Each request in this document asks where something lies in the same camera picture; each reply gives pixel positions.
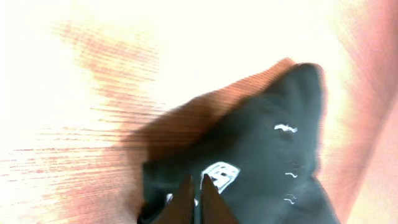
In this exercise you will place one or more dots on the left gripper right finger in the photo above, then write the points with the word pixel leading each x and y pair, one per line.
pixel 214 209

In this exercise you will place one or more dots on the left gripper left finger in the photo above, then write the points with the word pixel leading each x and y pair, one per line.
pixel 180 209

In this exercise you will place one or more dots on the black t-shirt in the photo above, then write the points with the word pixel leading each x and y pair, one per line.
pixel 261 156

